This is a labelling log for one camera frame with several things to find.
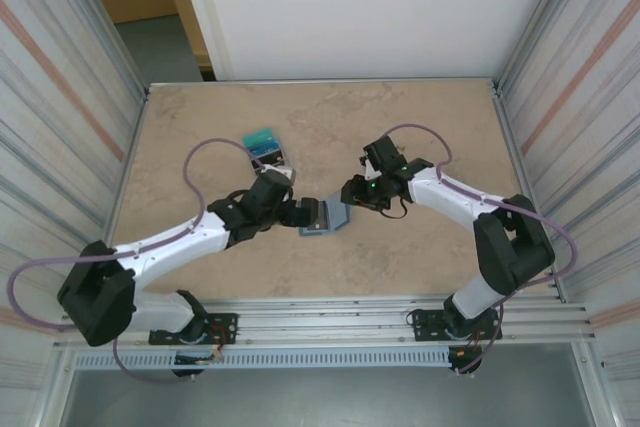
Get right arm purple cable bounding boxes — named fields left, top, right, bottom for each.
left=382, top=122, right=581, bottom=377

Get teal credit card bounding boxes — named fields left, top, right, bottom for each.
left=242, top=127, right=276, bottom=149

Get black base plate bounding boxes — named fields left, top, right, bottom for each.
left=410, top=307, right=503, bottom=343
left=148, top=312, right=239, bottom=347

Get grey slotted cable duct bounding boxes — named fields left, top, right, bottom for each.
left=73, top=349, right=451, bottom=371

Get red black power wires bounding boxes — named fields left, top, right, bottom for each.
left=207, top=324, right=236, bottom=364
left=447, top=329, right=484, bottom=364

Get blue card holder wallet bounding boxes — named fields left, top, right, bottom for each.
left=298, top=191, right=353, bottom=238

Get wide aluminium extrusion rail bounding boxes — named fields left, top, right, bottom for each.
left=53, top=296, right=599, bottom=352

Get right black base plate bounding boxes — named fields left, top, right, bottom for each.
left=410, top=307, right=503, bottom=343

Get thin aluminium table rail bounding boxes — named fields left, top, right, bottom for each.
left=147, top=77, right=500, bottom=89

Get blue credit card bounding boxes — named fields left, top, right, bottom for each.
left=246, top=139, right=283, bottom=162

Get black credit card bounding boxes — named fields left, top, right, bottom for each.
left=253, top=151, right=287, bottom=172

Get stack of teal cards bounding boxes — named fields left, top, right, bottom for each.
left=242, top=126, right=297, bottom=184

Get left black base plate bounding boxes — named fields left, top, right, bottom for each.
left=148, top=312, right=239, bottom=347

